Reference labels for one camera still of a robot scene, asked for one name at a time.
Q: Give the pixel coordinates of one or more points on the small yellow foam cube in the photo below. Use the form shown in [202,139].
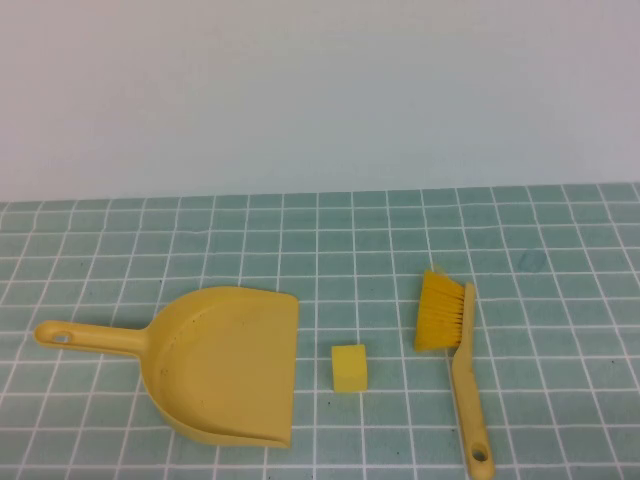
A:
[349,370]

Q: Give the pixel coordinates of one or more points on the yellow plastic dustpan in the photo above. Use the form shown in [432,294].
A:
[225,360]

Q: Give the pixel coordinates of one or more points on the yellow hand brush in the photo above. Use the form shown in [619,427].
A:
[467,380]

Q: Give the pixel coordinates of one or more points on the teal grid-pattern tablecloth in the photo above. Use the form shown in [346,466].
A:
[100,250]

